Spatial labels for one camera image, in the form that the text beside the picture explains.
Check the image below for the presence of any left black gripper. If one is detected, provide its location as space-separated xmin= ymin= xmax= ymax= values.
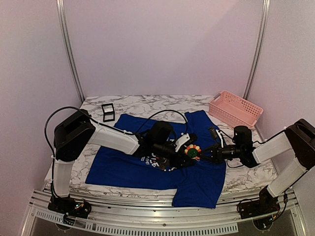
xmin=154 ymin=142 xmax=196 ymax=169

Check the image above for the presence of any orange yellow flower brooch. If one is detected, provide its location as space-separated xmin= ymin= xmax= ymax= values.
xmin=184 ymin=145 xmax=201 ymax=161

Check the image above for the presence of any blue printed t-shirt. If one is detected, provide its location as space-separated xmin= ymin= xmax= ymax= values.
xmin=85 ymin=110 xmax=226 ymax=208

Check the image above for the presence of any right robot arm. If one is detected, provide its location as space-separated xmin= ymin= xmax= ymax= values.
xmin=203 ymin=118 xmax=315 ymax=214

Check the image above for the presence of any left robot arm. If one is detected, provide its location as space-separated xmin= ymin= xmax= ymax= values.
xmin=47 ymin=108 xmax=197 ymax=213

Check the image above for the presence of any black brooch display box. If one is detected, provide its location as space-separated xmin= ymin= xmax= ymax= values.
xmin=101 ymin=103 xmax=115 ymax=122

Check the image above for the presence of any pink plastic basket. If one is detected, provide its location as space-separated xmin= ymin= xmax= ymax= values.
xmin=209 ymin=90 xmax=263 ymax=129

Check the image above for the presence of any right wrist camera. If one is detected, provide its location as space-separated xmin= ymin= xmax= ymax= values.
xmin=209 ymin=127 xmax=224 ymax=148

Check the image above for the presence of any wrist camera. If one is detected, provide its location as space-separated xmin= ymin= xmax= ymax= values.
xmin=175 ymin=133 xmax=197 ymax=152
xmin=209 ymin=127 xmax=224 ymax=148

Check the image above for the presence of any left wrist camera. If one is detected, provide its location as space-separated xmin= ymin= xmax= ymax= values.
xmin=175 ymin=133 xmax=197 ymax=152

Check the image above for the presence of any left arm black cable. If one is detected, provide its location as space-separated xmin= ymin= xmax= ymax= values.
xmin=44 ymin=106 xmax=189 ymax=158

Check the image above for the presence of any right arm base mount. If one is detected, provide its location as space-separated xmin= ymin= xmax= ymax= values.
xmin=236 ymin=199 xmax=281 ymax=219

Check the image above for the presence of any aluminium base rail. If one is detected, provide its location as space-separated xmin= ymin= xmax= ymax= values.
xmin=20 ymin=190 xmax=308 ymax=236

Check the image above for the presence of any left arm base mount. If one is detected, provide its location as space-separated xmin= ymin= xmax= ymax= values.
xmin=48 ymin=196 xmax=92 ymax=219

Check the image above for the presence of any right aluminium frame post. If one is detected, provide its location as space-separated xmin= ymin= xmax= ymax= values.
xmin=243 ymin=0 xmax=271 ymax=100

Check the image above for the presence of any aluminium frame post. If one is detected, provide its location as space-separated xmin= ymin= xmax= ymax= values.
xmin=56 ymin=0 xmax=85 ymax=104
xmin=243 ymin=0 xmax=271 ymax=100

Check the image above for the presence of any left aluminium frame post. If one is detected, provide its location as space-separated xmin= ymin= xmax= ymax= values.
xmin=56 ymin=0 xmax=85 ymax=104

